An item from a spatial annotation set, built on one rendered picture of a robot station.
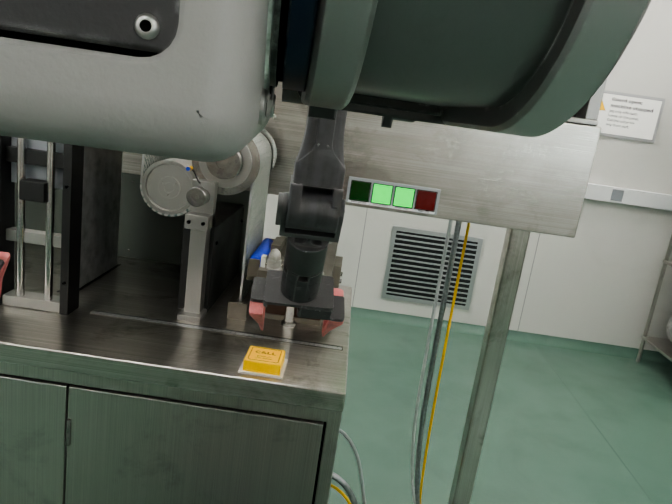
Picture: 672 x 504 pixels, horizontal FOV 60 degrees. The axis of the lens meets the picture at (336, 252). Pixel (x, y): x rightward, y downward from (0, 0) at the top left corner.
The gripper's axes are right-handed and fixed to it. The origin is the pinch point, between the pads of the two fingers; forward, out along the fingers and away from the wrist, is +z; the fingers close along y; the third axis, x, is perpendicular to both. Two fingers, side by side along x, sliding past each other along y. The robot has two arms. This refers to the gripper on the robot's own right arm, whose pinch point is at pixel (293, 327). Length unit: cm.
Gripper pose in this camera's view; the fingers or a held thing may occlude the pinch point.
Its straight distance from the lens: 93.3
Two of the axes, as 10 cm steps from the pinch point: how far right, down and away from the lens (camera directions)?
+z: -1.6, 7.1, 6.8
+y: -9.9, -1.2, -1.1
